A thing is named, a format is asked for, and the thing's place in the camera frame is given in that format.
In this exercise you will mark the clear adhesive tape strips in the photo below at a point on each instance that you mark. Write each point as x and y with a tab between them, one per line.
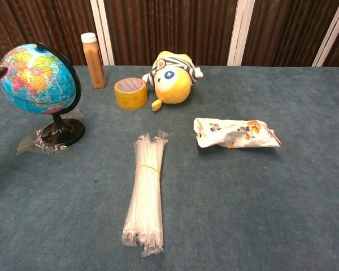
45	146

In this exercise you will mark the white snack bag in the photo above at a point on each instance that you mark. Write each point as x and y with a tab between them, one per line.
237	134

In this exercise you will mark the blue felt table cover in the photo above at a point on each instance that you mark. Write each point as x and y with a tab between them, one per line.
243	211

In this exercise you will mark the yellow plush toy striped shirt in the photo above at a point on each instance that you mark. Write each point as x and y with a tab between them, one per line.
172	84

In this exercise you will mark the yellow packing tape roll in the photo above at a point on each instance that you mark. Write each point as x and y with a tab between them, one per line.
131	97

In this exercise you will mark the yellow rubber band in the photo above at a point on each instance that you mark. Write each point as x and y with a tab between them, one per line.
148	167

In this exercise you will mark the orange drink bottle white cap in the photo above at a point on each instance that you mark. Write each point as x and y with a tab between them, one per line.
94	65

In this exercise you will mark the bundle of wrapped clear straws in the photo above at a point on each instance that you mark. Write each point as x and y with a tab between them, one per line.
147	197

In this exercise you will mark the small globe on black stand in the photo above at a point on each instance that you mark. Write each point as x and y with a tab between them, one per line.
36	79

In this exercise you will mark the white divider frame post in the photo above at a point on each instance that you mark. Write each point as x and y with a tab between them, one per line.
241	31
332	34
103	31

